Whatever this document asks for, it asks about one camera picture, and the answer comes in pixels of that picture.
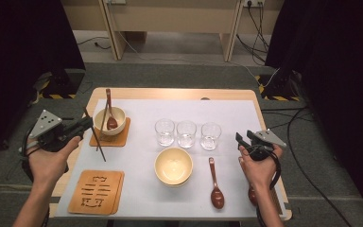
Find wooden cutout trivet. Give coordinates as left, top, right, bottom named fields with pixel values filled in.
left=89, top=116, right=131, bottom=148
left=67, top=169, right=123, bottom=217
left=114, top=170, right=126, bottom=216

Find person's left hand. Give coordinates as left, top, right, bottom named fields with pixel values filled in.
left=27, top=135, right=82, bottom=190

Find white wall outlet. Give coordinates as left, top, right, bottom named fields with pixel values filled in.
left=243, top=0, right=265, bottom=8

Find clear drinking glass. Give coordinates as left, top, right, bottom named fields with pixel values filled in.
left=199, top=122, right=222, bottom=151
left=154, top=118, right=176, bottom=148
left=176, top=119, right=198, bottom=149

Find person's right hand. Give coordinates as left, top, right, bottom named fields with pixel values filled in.
left=238, top=147, right=284, bottom=190

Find black power cable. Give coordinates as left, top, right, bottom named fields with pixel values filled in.
left=235, top=1, right=268, bottom=65
left=247, top=1, right=270, bottom=55
left=77, top=36, right=112, bottom=51

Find black stand base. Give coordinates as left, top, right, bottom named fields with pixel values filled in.
left=258, top=70, right=301, bottom=102
left=41, top=68, right=86, bottom=99

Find left hand-held gripper cable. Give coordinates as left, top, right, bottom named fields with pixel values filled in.
left=18, top=124, right=70, bottom=227

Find white table sheet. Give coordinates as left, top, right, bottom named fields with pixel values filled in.
left=55, top=98, right=287, bottom=220

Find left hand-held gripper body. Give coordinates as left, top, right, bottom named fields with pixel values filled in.
left=28, top=109, right=77, bottom=152

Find black floor cable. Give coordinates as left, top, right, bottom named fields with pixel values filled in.
left=260, top=106, right=316, bottom=131
left=286, top=107, right=354, bottom=227

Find beige desk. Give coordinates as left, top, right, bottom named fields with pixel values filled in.
left=97, top=0, right=245, bottom=62

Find black curtain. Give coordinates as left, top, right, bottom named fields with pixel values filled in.
left=264, top=0, right=363, bottom=218
left=0, top=0, right=87, bottom=159

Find hand-held gripper cable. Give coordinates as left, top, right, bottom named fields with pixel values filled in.
left=18, top=124, right=70, bottom=227
left=254, top=148, right=282, bottom=227

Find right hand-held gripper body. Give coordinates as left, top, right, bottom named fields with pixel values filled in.
left=246, top=129, right=287, bottom=163

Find right hand-held gripper cable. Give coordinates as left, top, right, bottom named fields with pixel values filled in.
left=254, top=148, right=282, bottom=227

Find brown wooden spoon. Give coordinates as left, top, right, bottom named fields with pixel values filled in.
left=237, top=156, right=259, bottom=207
left=105, top=88, right=119, bottom=131
left=208, top=156, right=226, bottom=210

